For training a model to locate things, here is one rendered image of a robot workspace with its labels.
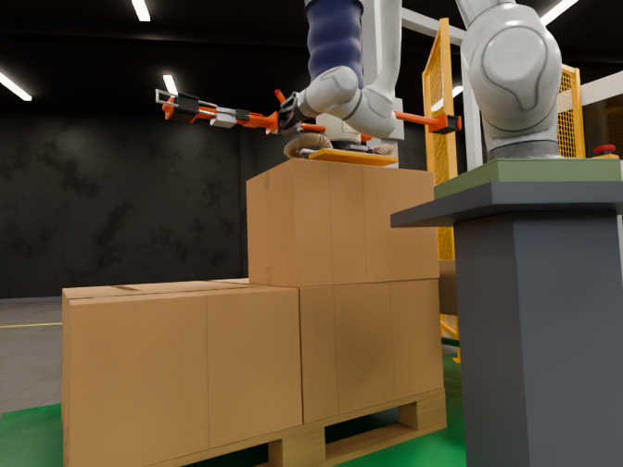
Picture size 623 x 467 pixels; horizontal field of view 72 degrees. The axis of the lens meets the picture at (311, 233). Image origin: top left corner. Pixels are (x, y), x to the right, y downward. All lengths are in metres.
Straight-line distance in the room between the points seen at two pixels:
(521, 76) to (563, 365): 0.58
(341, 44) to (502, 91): 0.93
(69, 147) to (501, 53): 9.99
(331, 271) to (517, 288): 0.60
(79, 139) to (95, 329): 9.45
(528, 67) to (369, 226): 0.76
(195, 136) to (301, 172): 8.74
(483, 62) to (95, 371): 1.05
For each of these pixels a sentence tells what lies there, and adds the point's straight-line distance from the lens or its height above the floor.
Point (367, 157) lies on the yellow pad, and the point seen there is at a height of 0.99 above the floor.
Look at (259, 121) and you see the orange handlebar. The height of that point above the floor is 1.10.
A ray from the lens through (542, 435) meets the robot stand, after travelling 1.05.
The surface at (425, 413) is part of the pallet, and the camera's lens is 1.68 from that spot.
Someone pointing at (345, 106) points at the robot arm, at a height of 1.06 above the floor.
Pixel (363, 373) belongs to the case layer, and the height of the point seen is 0.25.
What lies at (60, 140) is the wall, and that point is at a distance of 10.60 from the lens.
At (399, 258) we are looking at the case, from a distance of 1.52.
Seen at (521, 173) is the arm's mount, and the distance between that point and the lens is 0.98.
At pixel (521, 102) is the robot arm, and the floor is 0.91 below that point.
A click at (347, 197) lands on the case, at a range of 1.41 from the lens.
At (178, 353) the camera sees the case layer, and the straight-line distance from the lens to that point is 1.17.
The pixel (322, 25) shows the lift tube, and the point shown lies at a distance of 1.76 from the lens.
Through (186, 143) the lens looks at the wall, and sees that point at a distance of 10.00.
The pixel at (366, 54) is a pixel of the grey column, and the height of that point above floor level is 2.14.
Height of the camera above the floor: 0.62
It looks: 4 degrees up
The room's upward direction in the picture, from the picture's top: 2 degrees counter-clockwise
